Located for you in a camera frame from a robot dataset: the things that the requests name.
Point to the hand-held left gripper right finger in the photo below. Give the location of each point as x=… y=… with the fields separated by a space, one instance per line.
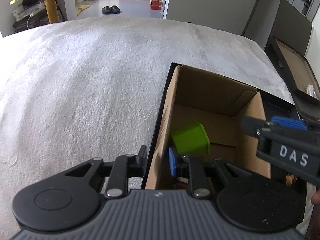
x=172 y=162

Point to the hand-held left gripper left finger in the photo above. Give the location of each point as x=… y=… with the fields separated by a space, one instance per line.
x=141 y=162

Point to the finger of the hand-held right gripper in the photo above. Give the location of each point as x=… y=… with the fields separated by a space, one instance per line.
x=290 y=123
x=252 y=125

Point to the black tray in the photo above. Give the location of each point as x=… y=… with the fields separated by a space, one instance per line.
x=280 y=110

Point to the box-headed figurine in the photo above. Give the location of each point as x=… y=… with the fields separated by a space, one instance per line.
x=180 y=181

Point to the brown-haired figurine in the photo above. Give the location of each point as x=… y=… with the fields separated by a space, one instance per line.
x=290 y=180

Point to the green plastic cup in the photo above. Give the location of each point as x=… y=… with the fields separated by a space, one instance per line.
x=191 y=138

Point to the flat black box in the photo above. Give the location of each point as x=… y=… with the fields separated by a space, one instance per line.
x=292 y=62

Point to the dark chair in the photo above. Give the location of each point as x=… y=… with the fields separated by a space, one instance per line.
x=282 y=22

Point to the black door lock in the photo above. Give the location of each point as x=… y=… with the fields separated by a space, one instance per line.
x=306 y=2

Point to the orange cardboard box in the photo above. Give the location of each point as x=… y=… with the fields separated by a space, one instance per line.
x=155 y=1

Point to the yellow slipper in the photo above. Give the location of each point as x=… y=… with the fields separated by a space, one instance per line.
x=82 y=8

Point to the round gold-edged table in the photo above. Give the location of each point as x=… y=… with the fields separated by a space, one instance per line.
x=50 y=2

